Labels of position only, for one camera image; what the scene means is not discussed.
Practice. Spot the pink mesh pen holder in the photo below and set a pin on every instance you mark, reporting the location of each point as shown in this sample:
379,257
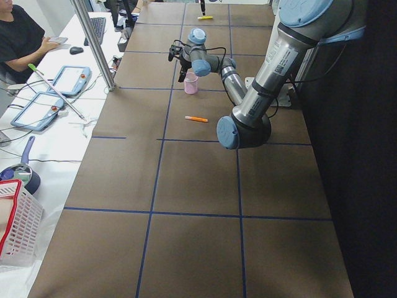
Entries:
191,84

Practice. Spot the smartphone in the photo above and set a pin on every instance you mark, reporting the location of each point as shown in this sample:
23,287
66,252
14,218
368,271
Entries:
59,40

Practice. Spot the aluminium frame post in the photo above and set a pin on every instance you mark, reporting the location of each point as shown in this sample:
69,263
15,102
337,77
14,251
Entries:
84,19

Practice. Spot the upper blue teach pendant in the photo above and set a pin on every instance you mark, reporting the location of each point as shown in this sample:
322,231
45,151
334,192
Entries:
71,80

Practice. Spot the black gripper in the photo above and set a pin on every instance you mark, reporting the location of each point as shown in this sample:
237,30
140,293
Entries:
183,64

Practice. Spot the red white plastic basket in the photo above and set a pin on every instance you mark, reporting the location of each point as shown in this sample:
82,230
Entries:
21,214

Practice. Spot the pink stick green tip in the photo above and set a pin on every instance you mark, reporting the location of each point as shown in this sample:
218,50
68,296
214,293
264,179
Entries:
41,75

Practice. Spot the orange marker pen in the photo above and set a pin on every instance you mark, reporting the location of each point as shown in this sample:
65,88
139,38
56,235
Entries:
197,119

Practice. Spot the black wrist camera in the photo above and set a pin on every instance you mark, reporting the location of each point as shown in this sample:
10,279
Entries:
175,52

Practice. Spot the lower blue teach pendant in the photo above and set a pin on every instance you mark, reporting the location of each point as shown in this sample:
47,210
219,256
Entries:
38,114

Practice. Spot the person in black shirt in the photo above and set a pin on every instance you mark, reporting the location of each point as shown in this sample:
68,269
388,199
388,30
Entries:
22,42

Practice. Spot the blue teach pendant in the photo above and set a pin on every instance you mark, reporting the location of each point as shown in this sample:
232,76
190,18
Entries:
38,114
71,80

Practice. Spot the black keyboard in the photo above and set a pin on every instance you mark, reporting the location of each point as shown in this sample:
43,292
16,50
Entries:
98,24

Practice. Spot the blue frying pan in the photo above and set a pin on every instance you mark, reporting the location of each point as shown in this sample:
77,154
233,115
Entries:
23,171

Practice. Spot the black computer mouse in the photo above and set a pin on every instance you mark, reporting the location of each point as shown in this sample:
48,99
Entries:
75,50

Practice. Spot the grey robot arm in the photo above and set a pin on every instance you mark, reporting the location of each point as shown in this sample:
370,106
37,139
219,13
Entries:
303,25

